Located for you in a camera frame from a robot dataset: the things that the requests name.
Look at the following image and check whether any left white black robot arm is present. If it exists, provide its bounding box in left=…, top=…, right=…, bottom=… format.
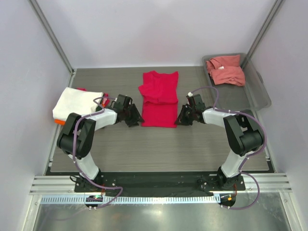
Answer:
left=57, top=94, right=144, bottom=192

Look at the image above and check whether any red t-shirt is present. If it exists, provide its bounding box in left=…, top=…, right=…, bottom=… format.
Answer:
left=138, top=71, right=179, bottom=128

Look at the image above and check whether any slotted cable duct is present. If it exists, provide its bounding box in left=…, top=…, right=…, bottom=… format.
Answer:
left=40, top=194, right=220, bottom=205

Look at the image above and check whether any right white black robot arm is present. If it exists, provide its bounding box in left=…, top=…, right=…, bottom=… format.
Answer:
left=175, top=92, right=266, bottom=190

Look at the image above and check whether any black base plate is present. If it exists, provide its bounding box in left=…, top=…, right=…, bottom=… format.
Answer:
left=70, top=171, right=245, bottom=197

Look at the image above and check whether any salmon pink t-shirt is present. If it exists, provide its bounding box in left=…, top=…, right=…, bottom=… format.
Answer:
left=205, top=54, right=245, bottom=87

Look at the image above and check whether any grey plastic tray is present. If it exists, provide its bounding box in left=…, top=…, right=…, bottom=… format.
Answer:
left=202, top=53, right=271, bottom=111

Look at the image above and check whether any aluminium corner post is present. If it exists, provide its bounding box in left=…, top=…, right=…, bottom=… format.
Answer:
left=241, top=0, right=285, bottom=68
left=28, top=0, right=74, bottom=75

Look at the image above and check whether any left aluminium corner post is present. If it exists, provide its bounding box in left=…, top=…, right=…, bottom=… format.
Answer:
left=28, top=0, right=74, bottom=75

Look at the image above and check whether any right aluminium corner post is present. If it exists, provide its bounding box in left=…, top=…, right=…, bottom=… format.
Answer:
left=241, top=0, right=285, bottom=68

